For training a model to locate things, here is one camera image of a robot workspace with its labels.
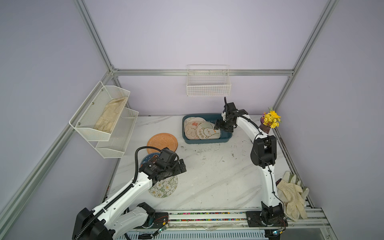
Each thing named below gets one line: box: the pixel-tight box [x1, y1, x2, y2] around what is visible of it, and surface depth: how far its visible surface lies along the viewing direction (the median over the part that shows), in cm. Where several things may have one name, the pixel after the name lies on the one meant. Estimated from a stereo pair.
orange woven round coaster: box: [146, 133, 178, 154], surface depth 106 cm
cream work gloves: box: [277, 171, 310, 222], surface depth 81 cm
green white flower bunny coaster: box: [148, 175, 179, 198], surface depth 86 cm
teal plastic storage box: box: [182, 113, 233, 144], surface depth 107 cm
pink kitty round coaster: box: [184, 117, 214, 125], surface depth 116 cm
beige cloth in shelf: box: [93, 96, 128, 134], surface depth 81 cm
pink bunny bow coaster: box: [184, 120, 200, 140], surface depth 110 cm
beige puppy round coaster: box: [196, 121, 221, 140], surface depth 109 cm
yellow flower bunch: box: [260, 107, 282, 129], surface depth 88 cm
